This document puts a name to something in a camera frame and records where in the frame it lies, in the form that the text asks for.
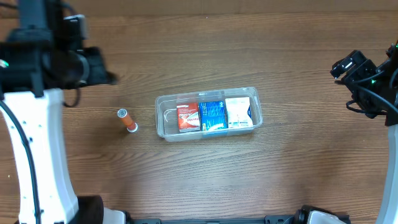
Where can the clear plastic container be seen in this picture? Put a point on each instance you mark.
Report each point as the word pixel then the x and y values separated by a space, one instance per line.
pixel 166 113

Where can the white medicine box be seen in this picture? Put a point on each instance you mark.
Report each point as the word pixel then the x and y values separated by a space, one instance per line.
pixel 238 112

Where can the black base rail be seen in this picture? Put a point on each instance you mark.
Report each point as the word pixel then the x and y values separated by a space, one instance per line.
pixel 268 219

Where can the blue medicine box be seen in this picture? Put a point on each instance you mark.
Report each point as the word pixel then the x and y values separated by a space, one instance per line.
pixel 212 115

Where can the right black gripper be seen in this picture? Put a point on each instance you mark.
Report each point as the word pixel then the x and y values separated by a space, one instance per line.
pixel 347 72

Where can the red caplets box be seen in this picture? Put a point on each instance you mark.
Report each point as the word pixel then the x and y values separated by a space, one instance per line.
pixel 188 117

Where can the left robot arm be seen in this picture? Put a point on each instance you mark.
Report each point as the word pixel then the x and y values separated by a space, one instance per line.
pixel 41 59

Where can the orange bottle white cap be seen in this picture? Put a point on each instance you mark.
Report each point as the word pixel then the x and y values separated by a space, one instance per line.
pixel 126 119

